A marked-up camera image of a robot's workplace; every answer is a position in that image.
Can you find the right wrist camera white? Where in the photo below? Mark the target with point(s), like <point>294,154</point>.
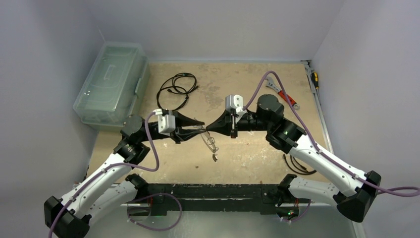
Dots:
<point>235,103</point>

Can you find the clear plastic storage box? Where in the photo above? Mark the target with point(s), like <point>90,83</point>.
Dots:
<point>115,86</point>

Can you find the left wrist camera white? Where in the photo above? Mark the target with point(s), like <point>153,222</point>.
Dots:
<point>166,121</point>

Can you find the red handled adjustable wrench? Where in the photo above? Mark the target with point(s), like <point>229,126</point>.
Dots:
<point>271,84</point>

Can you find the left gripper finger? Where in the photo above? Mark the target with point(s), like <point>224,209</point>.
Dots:
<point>183,121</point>
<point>187,134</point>

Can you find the yellow black screwdriver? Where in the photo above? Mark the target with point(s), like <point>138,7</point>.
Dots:
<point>315,81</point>

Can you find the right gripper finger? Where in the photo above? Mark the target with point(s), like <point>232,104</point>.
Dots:
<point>223,122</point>
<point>224,130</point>

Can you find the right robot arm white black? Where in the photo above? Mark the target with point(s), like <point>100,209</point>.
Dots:
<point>346,189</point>

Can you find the aluminium frame rail right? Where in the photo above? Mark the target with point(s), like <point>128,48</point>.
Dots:
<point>316,95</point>

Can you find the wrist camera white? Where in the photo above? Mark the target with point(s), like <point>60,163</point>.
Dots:
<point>235,103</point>
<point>166,121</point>

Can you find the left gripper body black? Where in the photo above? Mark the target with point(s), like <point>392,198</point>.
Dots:
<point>176,136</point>

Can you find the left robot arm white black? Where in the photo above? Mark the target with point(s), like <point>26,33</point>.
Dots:
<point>70,215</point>

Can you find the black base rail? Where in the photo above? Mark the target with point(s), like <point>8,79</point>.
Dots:
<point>265,199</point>

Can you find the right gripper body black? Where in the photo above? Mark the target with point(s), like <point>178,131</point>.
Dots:
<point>234,123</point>

